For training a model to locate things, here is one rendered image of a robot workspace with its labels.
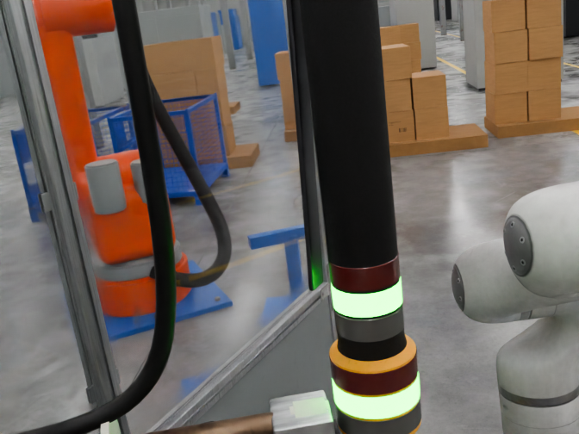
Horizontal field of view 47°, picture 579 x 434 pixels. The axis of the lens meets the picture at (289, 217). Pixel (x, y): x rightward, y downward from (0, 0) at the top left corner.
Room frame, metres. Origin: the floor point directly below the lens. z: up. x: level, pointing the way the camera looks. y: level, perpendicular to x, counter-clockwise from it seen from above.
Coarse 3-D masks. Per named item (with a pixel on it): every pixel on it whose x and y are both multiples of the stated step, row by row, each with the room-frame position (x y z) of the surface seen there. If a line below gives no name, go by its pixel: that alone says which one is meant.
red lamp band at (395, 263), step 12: (384, 264) 0.28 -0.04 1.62; (396, 264) 0.29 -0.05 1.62; (336, 276) 0.29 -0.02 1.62; (348, 276) 0.28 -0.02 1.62; (360, 276) 0.28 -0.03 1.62; (372, 276) 0.28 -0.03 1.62; (384, 276) 0.28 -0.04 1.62; (396, 276) 0.29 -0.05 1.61; (348, 288) 0.28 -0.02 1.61; (360, 288) 0.28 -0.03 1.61; (372, 288) 0.28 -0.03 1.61
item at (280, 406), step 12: (288, 396) 0.31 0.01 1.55; (300, 396) 0.30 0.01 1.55; (312, 396) 0.30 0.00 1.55; (324, 396) 0.30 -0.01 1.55; (276, 408) 0.30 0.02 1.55; (288, 408) 0.29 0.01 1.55; (276, 420) 0.29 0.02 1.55; (288, 420) 0.28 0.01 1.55; (300, 420) 0.28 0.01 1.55; (312, 420) 0.28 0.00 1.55; (324, 420) 0.28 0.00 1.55; (336, 420) 0.31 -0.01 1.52; (276, 432) 0.28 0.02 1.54; (288, 432) 0.28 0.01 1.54; (300, 432) 0.28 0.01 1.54; (312, 432) 0.28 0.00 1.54; (324, 432) 0.28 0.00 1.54; (336, 432) 0.30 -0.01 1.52
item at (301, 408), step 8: (304, 400) 0.30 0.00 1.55; (312, 400) 0.29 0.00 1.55; (320, 400) 0.29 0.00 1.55; (296, 408) 0.29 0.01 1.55; (304, 408) 0.29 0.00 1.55; (312, 408) 0.29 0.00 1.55; (320, 408) 0.29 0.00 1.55; (328, 408) 0.29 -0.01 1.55; (296, 416) 0.29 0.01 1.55; (304, 416) 0.29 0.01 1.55
